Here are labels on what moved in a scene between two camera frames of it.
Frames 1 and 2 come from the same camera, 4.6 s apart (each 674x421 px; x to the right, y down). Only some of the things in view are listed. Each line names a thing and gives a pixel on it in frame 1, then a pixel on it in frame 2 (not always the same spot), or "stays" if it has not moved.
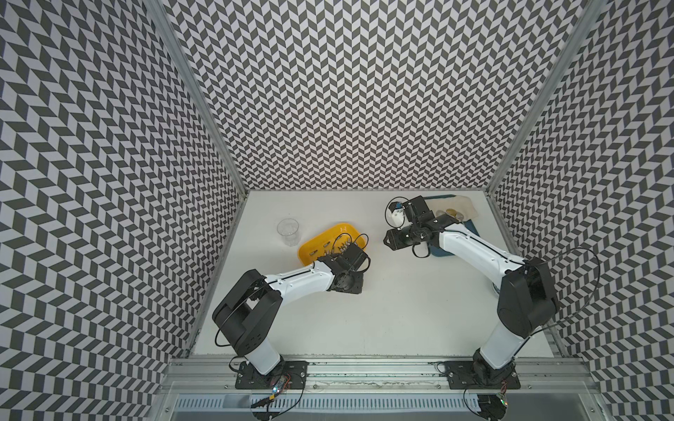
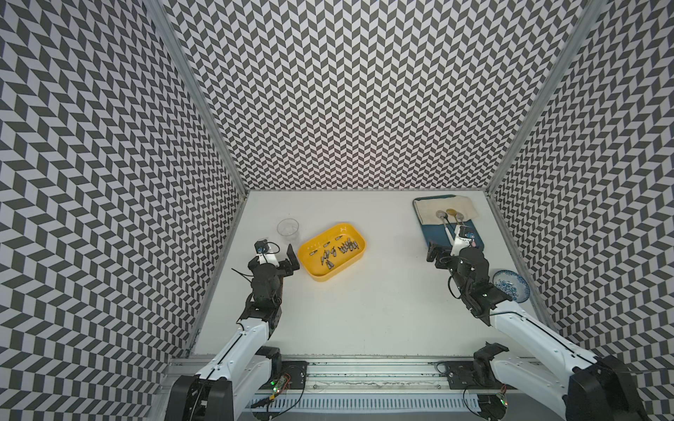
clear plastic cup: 289,230 stays
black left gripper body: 354,283 -> 283,269
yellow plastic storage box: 329,241 stays
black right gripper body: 405,236 -> 447,261
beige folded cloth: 461,203 stays
